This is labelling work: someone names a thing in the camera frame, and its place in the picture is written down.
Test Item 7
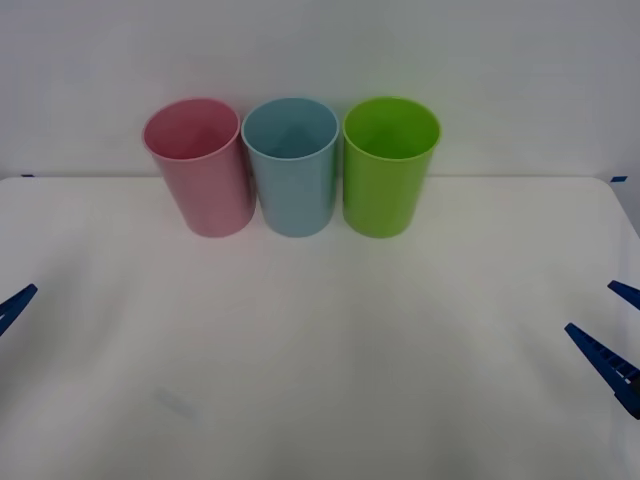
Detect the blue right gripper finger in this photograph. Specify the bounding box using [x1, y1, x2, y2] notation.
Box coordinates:
[606, 280, 640, 308]
[564, 322, 640, 420]

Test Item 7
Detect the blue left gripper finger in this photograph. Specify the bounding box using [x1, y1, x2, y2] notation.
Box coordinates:
[0, 290, 38, 337]
[0, 283, 39, 318]

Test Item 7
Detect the pink plastic bin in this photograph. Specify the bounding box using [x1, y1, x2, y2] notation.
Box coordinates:
[142, 97, 256, 239]

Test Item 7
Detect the green plastic bin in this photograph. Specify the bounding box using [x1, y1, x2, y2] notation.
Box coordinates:
[342, 95, 442, 239]

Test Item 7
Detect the pale blue plastic bin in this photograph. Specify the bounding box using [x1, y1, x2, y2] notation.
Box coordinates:
[240, 97, 341, 238]

